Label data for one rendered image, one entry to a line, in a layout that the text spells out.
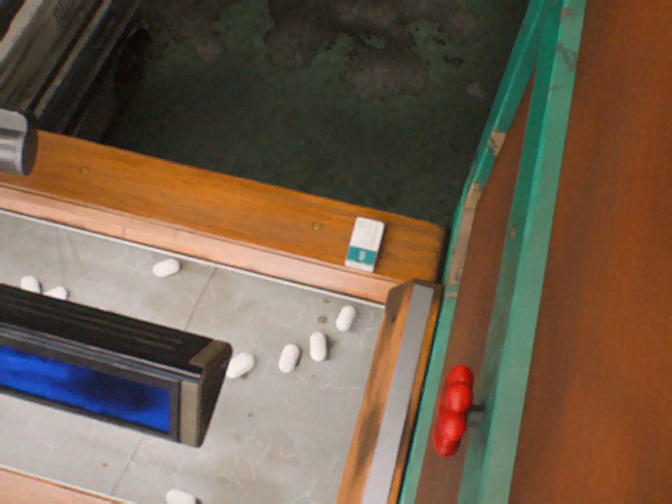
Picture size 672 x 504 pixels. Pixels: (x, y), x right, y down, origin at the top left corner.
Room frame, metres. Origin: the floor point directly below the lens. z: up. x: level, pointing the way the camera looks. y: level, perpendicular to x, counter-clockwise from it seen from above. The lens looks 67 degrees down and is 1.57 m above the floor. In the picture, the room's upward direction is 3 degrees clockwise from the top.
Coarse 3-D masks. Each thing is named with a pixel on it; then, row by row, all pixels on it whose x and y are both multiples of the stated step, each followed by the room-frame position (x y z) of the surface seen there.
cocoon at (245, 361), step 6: (240, 354) 0.22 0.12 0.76; (246, 354) 0.22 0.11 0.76; (234, 360) 0.21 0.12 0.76; (240, 360) 0.21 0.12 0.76; (246, 360) 0.21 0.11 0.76; (252, 360) 0.21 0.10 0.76; (234, 366) 0.20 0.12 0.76; (240, 366) 0.20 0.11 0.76; (246, 366) 0.20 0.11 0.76; (252, 366) 0.20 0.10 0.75; (228, 372) 0.19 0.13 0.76; (234, 372) 0.19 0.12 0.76; (240, 372) 0.19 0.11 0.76
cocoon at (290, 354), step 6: (288, 348) 0.23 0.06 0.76; (294, 348) 0.23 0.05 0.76; (282, 354) 0.22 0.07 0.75; (288, 354) 0.22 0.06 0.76; (294, 354) 0.22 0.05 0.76; (282, 360) 0.21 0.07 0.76; (288, 360) 0.21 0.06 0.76; (294, 360) 0.21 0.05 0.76; (282, 366) 0.20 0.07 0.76; (288, 366) 0.20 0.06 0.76; (294, 366) 0.21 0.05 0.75
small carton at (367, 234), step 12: (360, 228) 0.38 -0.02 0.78; (372, 228) 0.38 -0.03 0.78; (360, 240) 0.36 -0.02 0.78; (372, 240) 0.36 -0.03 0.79; (348, 252) 0.34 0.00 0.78; (360, 252) 0.34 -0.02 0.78; (372, 252) 0.34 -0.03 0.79; (348, 264) 0.33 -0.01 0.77; (360, 264) 0.33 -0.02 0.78; (372, 264) 0.33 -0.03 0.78
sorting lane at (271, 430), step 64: (0, 256) 0.33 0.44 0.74; (64, 256) 0.34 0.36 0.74; (128, 256) 0.34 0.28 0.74; (192, 320) 0.26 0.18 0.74; (256, 320) 0.26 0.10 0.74; (320, 320) 0.27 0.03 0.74; (256, 384) 0.19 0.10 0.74; (320, 384) 0.19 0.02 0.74; (0, 448) 0.09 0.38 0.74; (64, 448) 0.10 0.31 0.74; (128, 448) 0.10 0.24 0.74; (192, 448) 0.11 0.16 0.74; (256, 448) 0.11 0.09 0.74; (320, 448) 0.11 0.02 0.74
